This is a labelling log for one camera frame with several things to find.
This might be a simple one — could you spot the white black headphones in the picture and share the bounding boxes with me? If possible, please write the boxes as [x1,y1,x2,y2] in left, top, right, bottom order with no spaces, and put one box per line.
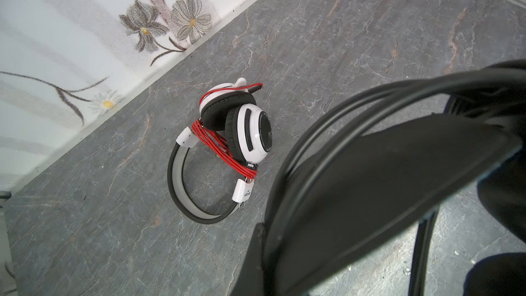
[167,78,273,225]

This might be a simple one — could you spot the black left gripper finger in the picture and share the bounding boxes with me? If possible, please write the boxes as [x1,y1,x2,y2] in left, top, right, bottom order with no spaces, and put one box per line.
[231,223,267,296]

